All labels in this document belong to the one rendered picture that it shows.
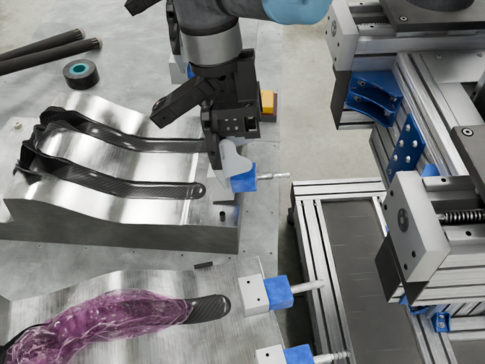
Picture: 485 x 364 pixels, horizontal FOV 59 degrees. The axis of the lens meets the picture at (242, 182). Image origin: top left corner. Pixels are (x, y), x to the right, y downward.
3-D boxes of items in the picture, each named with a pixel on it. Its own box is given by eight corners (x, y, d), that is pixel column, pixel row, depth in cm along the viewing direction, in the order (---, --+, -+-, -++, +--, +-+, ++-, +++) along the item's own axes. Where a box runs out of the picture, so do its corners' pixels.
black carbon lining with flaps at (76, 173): (214, 144, 83) (212, 107, 76) (204, 212, 73) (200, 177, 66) (40, 135, 85) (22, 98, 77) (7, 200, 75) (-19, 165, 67)
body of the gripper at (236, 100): (260, 143, 61) (251, 66, 53) (202, 146, 62) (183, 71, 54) (263, 113, 66) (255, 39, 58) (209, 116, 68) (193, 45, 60)
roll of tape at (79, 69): (102, 85, 106) (98, 74, 103) (69, 93, 104) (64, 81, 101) (96, 67, 110) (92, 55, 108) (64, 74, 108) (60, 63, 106)
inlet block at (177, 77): (235, 72, 92) (235, 50, 88) (233, 87, 89) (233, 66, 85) (175, 69, 93) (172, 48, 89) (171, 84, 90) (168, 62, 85)
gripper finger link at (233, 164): (255, 196, 65) (248, 141, 61) (216, 198, 66) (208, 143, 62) (256, 186, 68) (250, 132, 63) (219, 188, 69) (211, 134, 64)
